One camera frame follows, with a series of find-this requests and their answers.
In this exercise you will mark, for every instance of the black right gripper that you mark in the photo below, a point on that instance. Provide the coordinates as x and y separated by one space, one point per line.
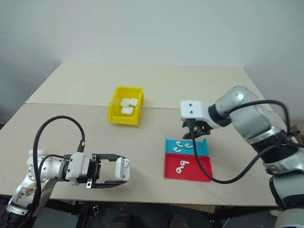
200 126

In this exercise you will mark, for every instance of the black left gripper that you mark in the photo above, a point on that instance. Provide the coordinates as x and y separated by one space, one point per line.
95 169

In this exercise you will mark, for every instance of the white earbud case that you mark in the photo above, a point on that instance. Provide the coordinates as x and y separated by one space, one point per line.
127 110
124 102
120 169
133 102

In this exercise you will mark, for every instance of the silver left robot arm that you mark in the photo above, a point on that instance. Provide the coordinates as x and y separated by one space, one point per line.
51 169

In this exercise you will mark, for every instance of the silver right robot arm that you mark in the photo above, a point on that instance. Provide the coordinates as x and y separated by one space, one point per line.
259 121

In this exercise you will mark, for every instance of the yellow plastic bin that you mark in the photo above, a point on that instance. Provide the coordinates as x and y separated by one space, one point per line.
114 116

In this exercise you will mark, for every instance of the closed white earbud case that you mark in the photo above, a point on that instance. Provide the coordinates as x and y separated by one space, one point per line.
127 110
124 102
133 102

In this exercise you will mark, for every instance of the white earbud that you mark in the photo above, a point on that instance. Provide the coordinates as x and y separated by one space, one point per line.
127 162
184 163
188 145
178 169
176 149
178 144

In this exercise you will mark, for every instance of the blue plastic tray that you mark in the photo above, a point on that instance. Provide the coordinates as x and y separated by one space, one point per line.
202 149

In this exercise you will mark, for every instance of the red plastic tray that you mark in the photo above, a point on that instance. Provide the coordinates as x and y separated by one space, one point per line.
197 171

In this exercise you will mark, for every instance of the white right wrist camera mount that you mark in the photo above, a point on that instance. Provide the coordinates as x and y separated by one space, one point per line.
193 109

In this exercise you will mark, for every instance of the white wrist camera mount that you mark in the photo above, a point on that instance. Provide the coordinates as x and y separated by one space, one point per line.
193 109
78 166

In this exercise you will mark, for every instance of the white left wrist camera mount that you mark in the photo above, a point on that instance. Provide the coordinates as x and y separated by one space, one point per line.
78 166

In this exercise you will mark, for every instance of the black table frame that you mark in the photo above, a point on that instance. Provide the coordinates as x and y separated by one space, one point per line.
95 212

